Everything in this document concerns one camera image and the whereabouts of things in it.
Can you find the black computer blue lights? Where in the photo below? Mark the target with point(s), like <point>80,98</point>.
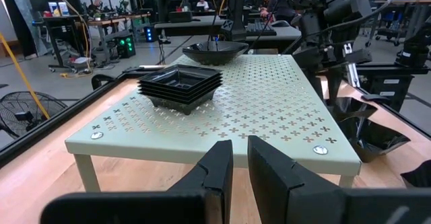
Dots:
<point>149,34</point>

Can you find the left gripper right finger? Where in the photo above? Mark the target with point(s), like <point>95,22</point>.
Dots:
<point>286,193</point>

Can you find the grey desk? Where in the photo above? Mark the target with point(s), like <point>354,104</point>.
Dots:
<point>188,27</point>
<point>286,34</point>

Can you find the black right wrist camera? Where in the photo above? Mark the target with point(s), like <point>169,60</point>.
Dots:
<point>348,3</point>

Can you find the dark brown bin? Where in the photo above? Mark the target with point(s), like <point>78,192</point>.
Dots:
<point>373,140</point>
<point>357,108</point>

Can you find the black floor fan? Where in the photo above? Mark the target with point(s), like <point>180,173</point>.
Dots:
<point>23,116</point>

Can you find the black computer mouse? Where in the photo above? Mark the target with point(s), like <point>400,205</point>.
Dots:
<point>280,23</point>

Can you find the black computer green lights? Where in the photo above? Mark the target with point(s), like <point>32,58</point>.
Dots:
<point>126,47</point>

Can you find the person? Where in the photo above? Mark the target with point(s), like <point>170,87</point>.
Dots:
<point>283,2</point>
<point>202,4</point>
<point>96,6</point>

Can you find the black teardrop mini plate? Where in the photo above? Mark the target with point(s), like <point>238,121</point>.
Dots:
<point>215,47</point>
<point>215,55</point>
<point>215,62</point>

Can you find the silver frame bracket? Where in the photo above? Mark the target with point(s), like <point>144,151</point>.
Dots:
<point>350,76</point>

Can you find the green perforated metal shelf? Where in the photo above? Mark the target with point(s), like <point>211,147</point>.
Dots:
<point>262,99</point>

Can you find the black keyboard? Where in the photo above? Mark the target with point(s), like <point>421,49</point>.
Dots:
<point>261,29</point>

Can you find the black square mini plate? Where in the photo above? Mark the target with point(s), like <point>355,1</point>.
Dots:
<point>184,103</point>
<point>184,110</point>
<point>184,96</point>
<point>184,99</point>
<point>180,79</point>

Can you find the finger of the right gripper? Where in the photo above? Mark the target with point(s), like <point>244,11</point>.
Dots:
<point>318,82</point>
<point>336,81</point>

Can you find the black wavy mini plate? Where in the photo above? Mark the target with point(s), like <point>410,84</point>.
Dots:
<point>419,177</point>

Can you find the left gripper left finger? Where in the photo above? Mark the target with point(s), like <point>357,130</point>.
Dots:
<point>208,190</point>

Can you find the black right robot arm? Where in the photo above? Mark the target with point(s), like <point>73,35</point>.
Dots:
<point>303,2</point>

